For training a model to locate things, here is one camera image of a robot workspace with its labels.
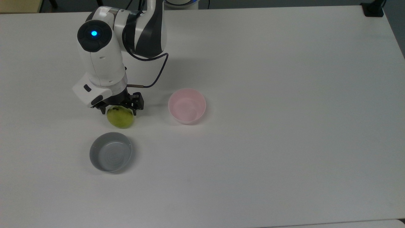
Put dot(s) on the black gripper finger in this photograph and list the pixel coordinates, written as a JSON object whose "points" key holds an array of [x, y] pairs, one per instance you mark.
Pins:
{"points": [[139, 101], [103, 110]]}

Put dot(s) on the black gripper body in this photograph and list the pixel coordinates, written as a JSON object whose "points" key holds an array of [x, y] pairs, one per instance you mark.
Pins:
{"points": [[118, 99]]}

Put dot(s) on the green pear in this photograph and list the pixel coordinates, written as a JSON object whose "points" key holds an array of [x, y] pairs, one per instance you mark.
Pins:
{"points": [[120, 120]]}

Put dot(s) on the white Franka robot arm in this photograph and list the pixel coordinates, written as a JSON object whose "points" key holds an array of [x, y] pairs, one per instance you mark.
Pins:
{"points": [[101, 63]]}

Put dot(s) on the grey plastic bowl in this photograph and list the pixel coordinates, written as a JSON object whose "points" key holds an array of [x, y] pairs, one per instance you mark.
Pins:
{"points": [[110, 153]]}

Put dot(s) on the pink plastic bowl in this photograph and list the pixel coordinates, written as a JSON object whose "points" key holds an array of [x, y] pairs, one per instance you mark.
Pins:
{"points": [[186, 107]]}

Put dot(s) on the beige wooden board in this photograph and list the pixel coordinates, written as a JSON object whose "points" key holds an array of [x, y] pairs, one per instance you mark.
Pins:
{"points": [[19, 5]]}

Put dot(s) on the black table clamp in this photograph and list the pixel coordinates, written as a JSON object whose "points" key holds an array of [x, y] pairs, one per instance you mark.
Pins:
{"points": [[373, 9]]}

